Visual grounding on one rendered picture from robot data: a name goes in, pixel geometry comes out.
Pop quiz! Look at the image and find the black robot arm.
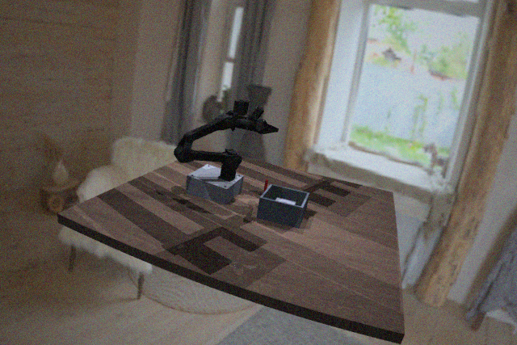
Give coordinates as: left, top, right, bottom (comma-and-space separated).
174, 99, 264, 182

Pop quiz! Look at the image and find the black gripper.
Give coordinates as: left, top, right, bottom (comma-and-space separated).
244, 117, 279, 134

